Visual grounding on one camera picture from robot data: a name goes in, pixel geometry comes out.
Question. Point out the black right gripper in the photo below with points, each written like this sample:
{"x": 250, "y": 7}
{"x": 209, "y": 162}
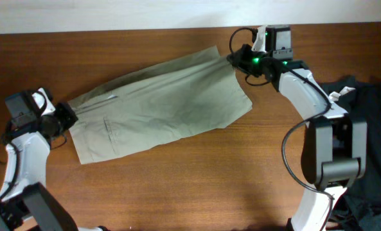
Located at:
{"x": 238, "y": 58}

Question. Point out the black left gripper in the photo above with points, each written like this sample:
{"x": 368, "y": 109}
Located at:
{"x": 67, "y": 113}

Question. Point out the khaki green shorts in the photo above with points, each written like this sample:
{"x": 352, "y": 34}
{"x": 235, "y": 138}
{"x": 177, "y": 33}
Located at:
{"x": 157, "y": 105}

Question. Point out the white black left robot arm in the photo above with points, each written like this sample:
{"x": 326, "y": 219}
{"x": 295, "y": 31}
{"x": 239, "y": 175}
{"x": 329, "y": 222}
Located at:
{"x": 34, "y": 124}

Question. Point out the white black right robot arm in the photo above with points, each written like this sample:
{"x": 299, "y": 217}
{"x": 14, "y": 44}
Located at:
{"x": 335, "y": 144}

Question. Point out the dark clothes pile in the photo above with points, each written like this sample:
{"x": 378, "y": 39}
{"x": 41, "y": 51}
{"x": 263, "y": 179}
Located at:
{"x": 360, "y": 207}

